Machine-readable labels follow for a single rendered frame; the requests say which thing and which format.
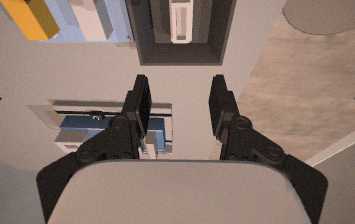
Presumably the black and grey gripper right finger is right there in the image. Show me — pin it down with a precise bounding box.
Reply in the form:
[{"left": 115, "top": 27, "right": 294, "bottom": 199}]
[{"left": 209, "top": 75, "right": 328, "bottom": 224}]

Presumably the orange rectangular block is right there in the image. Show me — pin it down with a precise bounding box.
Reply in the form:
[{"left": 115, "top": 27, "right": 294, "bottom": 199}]
[{"left": 0, "top": 0, "right": 60, "bottom": 40}]

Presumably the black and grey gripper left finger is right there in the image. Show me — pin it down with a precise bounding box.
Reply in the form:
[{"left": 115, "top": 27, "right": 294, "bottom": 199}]
[{"left": 36, "top": 75, "right": 152, "bottom": 224}]

